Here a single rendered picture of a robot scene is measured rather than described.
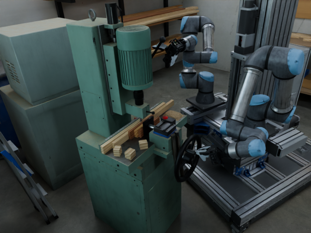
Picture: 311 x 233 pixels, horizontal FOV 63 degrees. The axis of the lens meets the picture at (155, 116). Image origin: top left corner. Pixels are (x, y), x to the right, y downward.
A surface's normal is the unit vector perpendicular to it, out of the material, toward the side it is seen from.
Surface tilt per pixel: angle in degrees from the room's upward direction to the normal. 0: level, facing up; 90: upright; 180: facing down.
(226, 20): 90
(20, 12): 90
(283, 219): 0
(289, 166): 0
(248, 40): 90
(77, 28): 90
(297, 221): 0
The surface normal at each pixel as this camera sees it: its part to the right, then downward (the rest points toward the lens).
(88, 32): -0.59, 0.44
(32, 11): 0.71, 0.33
